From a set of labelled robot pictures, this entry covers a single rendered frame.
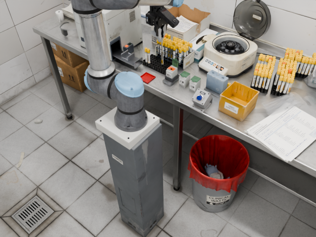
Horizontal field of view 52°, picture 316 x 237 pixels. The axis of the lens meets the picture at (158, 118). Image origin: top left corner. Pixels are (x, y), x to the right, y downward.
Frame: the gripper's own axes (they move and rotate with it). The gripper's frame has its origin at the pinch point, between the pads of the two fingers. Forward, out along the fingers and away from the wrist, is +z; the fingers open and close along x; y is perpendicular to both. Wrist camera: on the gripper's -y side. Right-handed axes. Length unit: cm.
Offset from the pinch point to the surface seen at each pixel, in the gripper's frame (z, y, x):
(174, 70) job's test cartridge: 10.2, -13.2, 6.5
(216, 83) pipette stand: 11.4, -35.2, 1.5
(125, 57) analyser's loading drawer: 13.7, 19.1, 8.9
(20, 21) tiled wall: 42, 158, -5
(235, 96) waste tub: 16.3, -45.1, -1.5
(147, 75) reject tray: 17.5, 1.3, 11.0
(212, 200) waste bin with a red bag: 86, -50, 16
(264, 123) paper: 16, -65, 7
